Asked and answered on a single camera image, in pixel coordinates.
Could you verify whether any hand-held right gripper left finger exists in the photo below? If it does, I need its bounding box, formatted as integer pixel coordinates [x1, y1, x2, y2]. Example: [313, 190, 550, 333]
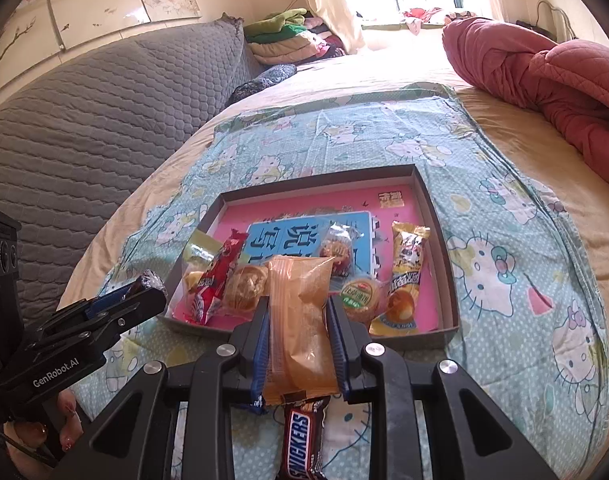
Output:
[49, 296, 272, 480]

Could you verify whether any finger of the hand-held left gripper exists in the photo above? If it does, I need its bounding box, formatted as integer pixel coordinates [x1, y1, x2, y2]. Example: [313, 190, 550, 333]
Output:
[37, 281, 149, 342]
[24, 287, 168, 361]

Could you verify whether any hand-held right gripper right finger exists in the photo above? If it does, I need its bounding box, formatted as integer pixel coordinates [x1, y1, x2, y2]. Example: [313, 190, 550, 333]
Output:
[324, 296, 560, 480]

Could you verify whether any orange snack packet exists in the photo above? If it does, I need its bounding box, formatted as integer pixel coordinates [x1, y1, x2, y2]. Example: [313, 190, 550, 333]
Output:
[262, 255, 339, 407]

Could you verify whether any green label round pastry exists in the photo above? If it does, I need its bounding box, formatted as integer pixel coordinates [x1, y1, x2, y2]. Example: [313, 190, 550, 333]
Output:
[340, 275, 389, 325]

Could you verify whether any round brown pastry clear wrapper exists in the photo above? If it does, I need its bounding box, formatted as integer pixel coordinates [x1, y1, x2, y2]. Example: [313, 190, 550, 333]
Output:
[224, 265, 271, 317]

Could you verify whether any red cartoon snack packet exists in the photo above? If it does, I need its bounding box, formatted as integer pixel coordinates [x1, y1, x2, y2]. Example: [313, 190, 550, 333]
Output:
[184, 230, 250, 325]

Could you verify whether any shallow cardboard box pink bottom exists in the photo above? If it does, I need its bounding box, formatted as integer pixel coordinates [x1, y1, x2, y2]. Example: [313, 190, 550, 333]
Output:
[157, 164, 460, 351]

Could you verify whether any person's left hand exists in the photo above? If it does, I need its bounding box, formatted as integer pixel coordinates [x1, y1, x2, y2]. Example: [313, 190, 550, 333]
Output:
[2, 390, 88, 480]

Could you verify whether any yellow pastry in clear packet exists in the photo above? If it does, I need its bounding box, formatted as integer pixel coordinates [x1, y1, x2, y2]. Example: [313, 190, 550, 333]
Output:
[181, 229, 226, 306]

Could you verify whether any brown chocolate bar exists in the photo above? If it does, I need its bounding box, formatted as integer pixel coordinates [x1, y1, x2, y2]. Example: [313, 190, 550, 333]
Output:
[277, 396, 331, 480]

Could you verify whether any yellow cartoon snack packet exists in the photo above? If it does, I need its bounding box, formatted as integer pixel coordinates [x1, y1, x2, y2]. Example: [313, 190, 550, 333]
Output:
[369, 221, 431, 337]

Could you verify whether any small brown pastry clear wrapper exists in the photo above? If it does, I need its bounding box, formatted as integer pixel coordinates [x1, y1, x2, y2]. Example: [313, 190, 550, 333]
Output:
[318, 224, 360, 278]

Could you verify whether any grey quilted headboard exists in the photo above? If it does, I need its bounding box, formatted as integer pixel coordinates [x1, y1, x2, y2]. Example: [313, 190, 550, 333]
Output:
[0, 17, 265, 311]

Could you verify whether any cartoon cat printed blanket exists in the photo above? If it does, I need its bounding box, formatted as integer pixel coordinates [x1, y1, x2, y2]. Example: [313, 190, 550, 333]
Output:
[72, 82, 609, 480]

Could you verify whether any dark patterned cloth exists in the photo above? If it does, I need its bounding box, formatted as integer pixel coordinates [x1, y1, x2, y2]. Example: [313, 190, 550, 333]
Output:
[232, 64, 298, 106]

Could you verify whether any beige bed sheet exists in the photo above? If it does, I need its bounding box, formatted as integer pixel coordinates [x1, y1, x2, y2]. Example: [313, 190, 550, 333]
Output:
[54, 27, 609, 311]

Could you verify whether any beige folded quilt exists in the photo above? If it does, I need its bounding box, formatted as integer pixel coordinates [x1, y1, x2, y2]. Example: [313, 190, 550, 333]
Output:
[248, 34, 325, 64]

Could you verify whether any floral print wardrobe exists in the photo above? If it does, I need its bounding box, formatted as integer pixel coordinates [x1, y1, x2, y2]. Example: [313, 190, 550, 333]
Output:
[0, 0, 202, 101]

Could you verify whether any green folded blanket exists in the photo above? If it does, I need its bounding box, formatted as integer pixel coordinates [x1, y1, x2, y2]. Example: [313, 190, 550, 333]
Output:
[244, 8, 310, 38]

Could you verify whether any pink folded cloth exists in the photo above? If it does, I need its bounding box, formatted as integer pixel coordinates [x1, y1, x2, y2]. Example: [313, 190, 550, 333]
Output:
[304, 16, 337, 37]

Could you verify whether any red quilt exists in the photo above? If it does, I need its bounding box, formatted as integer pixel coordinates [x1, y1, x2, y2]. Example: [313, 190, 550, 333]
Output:
[441, 16, 609, 191]

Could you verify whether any colourful clothes pile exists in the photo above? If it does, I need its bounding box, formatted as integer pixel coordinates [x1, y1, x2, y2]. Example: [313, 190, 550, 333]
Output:
[399, 7, 480, 36]

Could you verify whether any black device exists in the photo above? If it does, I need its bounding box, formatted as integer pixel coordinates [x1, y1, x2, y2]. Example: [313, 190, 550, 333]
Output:
[515, 19, 555, 41]

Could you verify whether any white wall cable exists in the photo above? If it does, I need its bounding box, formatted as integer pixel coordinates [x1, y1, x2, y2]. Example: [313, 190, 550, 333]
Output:
[537, 0, 577, 41]

